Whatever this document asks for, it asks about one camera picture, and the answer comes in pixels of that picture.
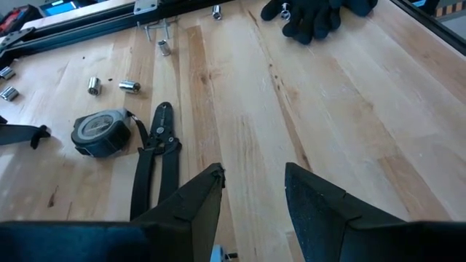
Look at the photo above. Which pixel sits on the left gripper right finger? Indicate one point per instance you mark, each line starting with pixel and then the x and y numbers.
pixel 320 218

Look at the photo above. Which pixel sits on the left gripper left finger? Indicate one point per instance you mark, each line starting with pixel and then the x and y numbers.
pixel 196 203

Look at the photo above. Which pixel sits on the black peg board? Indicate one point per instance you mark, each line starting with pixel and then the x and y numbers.
pixel 18 132

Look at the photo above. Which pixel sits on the black tape measure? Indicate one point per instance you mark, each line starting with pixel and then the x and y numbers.
pixel 100 131

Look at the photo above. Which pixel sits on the black work glove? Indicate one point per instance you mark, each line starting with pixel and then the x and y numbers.
pixel 313 18

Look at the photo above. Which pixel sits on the silver mounting plate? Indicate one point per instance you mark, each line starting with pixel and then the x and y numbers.
pixel 145 5

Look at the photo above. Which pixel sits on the small chrome socket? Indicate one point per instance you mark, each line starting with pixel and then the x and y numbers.
pixel 285 11

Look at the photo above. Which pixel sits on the lit computer tower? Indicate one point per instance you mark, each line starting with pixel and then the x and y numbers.
pixel 58 7

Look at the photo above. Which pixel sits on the black and red tool case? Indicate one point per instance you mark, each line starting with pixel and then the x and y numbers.
pixel 18 18

